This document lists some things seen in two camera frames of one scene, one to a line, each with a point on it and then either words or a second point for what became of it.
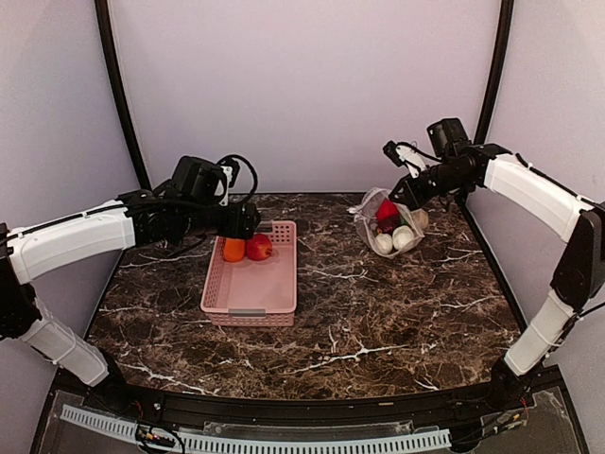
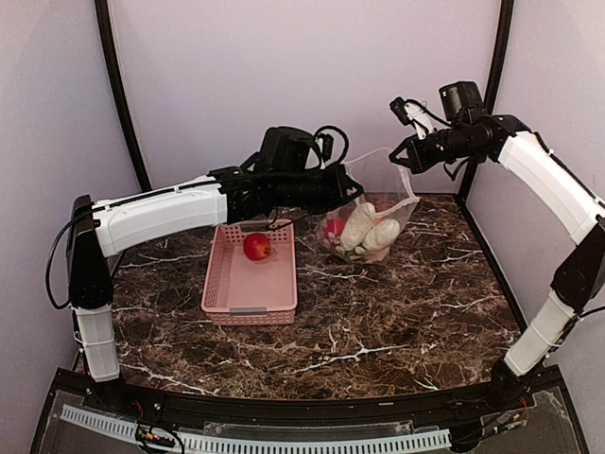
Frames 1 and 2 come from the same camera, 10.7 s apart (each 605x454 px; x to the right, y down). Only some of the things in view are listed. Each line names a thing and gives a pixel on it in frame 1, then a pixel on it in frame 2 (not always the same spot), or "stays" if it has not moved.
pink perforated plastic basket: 259,290 stays
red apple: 259,247 stays
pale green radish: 401,236 -> 382,235
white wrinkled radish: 384,243 -> 357,226
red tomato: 388,215 -> 335,226
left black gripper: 233,228 -> 341,194
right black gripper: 415,199 -> 418,160
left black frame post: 105,24 stays
